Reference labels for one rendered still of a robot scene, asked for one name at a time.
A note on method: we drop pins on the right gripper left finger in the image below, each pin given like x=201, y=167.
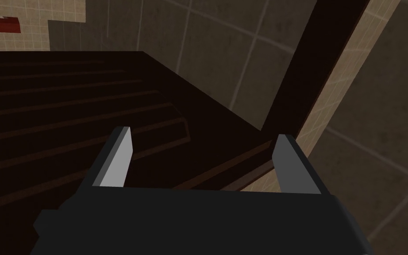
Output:
x=117, y=166

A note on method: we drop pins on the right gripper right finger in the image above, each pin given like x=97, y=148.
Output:
x=290, y=170

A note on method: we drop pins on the dark brown slatted door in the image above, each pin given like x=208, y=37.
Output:
x=48, y=106

